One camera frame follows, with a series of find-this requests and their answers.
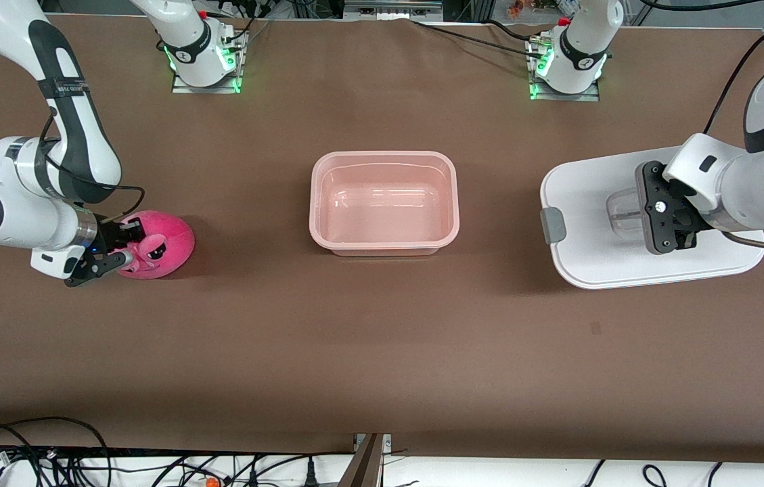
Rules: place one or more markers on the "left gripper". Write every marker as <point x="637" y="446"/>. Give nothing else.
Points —
<point x="691" y="224"/>

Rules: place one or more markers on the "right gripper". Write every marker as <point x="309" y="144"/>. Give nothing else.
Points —
<point x="109" y="235"/>

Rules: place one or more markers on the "pink plush toy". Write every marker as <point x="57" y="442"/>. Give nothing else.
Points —
<point x="172" y="237"/>

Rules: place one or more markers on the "white box lid grey clips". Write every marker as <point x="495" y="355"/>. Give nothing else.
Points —
<point x="591" y="264"/>

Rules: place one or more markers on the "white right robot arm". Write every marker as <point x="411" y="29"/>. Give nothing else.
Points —
<point x="9" y="210"/>

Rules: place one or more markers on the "translucent pink plastic box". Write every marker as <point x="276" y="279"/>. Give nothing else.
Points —
<point x="382" y="210"/>

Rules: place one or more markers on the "colourful small clutter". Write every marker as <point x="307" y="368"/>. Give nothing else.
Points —
<point x="515" y="8"/>

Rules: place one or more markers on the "brown table cover sheet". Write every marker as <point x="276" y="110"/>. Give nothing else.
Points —
<point x="382" y="338"/>

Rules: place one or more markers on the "white bench board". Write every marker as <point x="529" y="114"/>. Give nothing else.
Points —
<point x="490" y="475"/>

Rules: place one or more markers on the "aluminium profile beam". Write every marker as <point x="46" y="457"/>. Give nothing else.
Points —
<point x="365" y="467"/>

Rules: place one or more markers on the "grey metal device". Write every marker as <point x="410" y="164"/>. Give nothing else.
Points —
<point x="392" y="10"/>

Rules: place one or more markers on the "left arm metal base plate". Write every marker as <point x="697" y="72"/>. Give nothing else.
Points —
<point x="591" y="95"/>

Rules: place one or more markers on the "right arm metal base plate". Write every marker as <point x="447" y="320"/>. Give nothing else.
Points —
<point x="182" y="88"/>

